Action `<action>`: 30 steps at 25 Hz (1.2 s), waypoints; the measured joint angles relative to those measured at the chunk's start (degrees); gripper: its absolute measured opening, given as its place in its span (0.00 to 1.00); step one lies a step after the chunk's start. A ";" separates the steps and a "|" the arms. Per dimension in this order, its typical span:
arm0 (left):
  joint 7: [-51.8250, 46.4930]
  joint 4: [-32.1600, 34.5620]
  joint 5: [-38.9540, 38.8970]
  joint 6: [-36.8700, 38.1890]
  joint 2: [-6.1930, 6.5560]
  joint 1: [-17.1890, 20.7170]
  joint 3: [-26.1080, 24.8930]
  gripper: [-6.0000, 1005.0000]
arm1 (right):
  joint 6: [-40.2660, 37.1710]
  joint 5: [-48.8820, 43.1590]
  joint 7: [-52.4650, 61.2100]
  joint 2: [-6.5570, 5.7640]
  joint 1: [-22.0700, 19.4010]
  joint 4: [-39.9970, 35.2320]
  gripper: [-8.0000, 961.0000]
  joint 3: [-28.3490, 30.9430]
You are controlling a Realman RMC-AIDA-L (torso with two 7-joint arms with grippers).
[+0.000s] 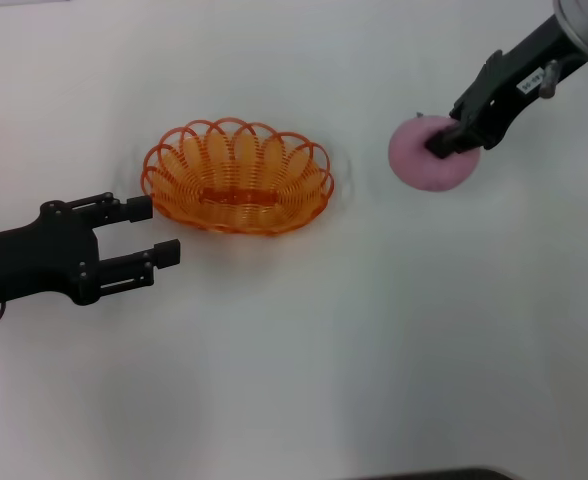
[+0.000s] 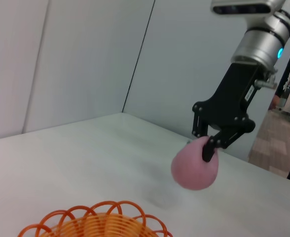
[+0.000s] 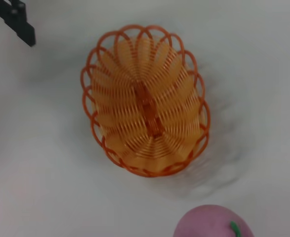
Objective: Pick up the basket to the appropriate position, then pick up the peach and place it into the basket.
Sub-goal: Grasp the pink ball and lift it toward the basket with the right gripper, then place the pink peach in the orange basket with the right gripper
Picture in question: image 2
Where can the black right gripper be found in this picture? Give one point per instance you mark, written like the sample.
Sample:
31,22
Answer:
231,103

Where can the pink toy peach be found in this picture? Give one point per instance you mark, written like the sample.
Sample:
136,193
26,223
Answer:
192,170

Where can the orange woven plastic basket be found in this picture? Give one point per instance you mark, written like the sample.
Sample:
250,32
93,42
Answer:
105,222

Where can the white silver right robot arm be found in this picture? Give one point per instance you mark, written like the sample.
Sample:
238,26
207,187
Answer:
261,44

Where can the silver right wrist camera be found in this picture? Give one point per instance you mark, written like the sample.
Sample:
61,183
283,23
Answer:
241,8

